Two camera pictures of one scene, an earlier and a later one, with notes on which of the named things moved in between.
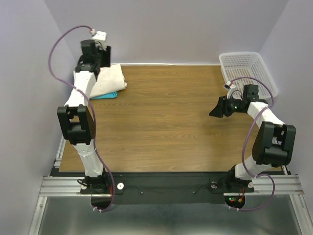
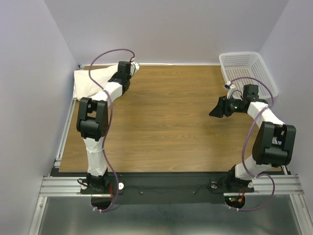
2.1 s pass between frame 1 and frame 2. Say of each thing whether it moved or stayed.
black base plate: stayed
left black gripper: moved
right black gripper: stayed
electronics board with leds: stayed
